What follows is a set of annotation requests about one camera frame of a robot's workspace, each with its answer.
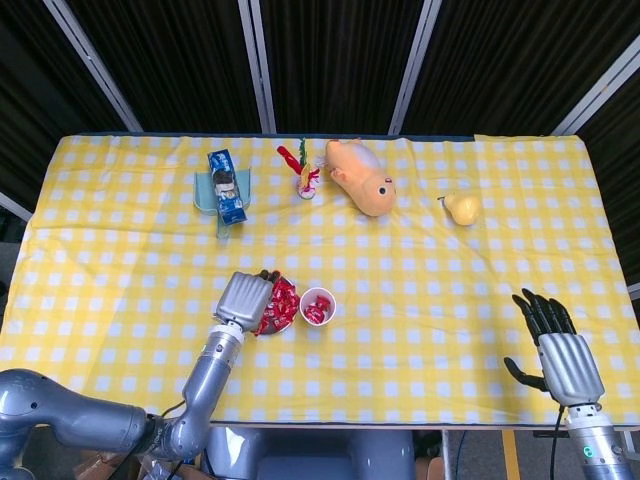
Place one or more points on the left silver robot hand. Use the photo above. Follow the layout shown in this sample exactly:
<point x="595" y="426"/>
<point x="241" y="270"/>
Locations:
<point x="242" y="300"/>

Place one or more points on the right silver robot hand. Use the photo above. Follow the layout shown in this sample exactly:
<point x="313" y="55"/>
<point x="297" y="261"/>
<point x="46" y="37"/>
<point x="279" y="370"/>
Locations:
<point x="570" y="367"/>

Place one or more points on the red candy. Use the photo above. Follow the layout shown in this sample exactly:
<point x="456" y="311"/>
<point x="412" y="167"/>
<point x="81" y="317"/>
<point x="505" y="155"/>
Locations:
<point x="282" y="289"/>
<point x="274" y="315"/>
<point x="320" y="301"/>
<point x="314" y="315"/>
<point x="287" y="306"/>
<point x="264" y="327"/>

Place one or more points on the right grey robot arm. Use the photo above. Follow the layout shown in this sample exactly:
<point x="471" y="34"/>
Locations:
<point x="597" y="450"/>

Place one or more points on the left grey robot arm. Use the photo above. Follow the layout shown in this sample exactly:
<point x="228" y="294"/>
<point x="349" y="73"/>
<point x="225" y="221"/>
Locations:
<point x="210" y="380"/>

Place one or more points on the round steel plate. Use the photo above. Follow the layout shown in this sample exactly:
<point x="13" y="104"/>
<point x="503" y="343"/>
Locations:
<point x="286" y="325"/>

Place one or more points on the white paper cup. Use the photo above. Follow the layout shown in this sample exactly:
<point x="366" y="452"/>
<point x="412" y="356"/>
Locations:
<point x="331" y="300"/>

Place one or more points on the blue cookie box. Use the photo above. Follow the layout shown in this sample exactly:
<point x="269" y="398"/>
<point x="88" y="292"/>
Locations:
<point x="225" y="190"/>

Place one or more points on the colourful feather shuttlecock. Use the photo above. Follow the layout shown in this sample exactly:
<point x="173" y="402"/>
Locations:
<point x="306" y="187"/>

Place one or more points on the yellow white checkered tablecloth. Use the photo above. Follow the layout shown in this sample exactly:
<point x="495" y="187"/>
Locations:
<point x="400" y="300"/>

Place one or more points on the orange plush animal toy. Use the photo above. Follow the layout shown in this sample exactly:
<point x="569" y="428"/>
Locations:
<point x="360" y="180"/>

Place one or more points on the grey robot torso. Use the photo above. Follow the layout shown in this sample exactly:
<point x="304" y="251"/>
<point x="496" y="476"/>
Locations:
<point x="310" y="455"/>

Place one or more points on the yellow pear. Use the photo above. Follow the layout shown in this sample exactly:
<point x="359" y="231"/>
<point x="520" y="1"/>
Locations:
<point x="465" y="210"/>

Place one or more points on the clear plastic bag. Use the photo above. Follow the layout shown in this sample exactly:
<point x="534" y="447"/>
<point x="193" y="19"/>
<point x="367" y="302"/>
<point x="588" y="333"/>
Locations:
<point x="150" y="467"/>

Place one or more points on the brown cardboard box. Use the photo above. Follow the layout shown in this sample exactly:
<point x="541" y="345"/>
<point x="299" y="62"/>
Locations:
<point x="105" y="467"/>

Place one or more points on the black curtain panel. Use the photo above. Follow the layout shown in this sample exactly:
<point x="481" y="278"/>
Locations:
<point x="510" y="55"/>
<point x="340" y="60"/>
<point x="175" y="60"/>
<point x="30" y="100"/>
<point x="620" y="150"/>

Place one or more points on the white aluminium partition post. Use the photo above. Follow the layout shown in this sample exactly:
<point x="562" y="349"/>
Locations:
<point x="259" y="65"/>
<point x="635" y="291"/>
<point x="414" y="65"/>
<point x="91" y="60"/>
<point x="12" y="206"/>
<point x="600" y="97"/>

